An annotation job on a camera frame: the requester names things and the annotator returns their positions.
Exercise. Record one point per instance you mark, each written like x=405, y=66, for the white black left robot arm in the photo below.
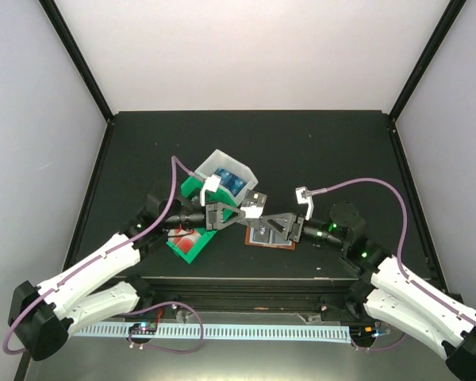
x=43, y=317

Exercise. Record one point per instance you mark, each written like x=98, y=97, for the clear acrylic front panel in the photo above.
x=112, y=359

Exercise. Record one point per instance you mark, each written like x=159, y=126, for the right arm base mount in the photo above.
x=341, y=308

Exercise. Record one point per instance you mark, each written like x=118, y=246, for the black VIP card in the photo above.
x=253, y=204
x=261, y=235

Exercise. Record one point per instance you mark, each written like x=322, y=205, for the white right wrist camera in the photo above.
x=304, y=197

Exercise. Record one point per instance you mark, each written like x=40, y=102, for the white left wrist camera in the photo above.
x=211, y=185

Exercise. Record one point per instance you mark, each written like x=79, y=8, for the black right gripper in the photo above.
x=293, y=227

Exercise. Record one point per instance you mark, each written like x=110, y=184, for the white slotted cable duct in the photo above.
x=224, y=332

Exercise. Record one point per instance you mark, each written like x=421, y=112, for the controller circuit board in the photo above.
x=143, y=328
x=367, y=331

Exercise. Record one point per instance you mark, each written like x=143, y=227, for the black aluminium frame rail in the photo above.
x=268, y=295

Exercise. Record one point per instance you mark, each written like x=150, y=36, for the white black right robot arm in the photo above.
x=383, y=291

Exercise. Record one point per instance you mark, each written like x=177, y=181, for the red white card stack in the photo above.
x=184, y=240

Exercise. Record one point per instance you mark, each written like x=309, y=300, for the brown leather card holder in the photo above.
x=276, y=242

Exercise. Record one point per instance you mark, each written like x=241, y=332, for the white bin with blue cards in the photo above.
x=220, y=159

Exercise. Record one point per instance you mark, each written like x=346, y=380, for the blue vip card stack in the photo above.
x=223, y=174
x=235, y=185

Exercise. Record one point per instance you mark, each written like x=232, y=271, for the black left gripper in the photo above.
x=213, y=219

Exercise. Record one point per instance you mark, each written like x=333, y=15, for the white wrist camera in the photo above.
x=211, y=185
x=304, y=197

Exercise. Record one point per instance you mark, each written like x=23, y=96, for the right controller circuit board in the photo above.
x=367, y=331

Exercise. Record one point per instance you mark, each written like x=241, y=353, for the green bin with black cards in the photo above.
x=191, y=189

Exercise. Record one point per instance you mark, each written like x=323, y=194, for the left controller circuit board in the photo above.
x=143, y=328

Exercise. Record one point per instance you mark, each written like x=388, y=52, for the blue VIP card front stack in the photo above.
x=235, y=185

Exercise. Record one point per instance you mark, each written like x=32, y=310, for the blue VIP card rear stack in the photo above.
x=223, y=174

